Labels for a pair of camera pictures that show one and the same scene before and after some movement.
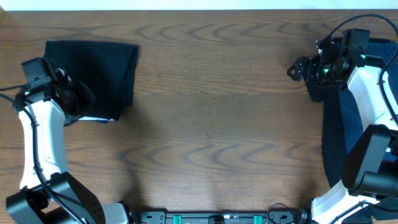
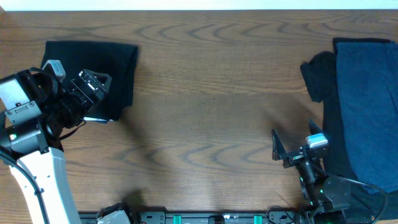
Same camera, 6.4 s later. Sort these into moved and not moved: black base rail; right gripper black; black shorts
Moved: right gripper black
Not moved: black base rail; black shorts
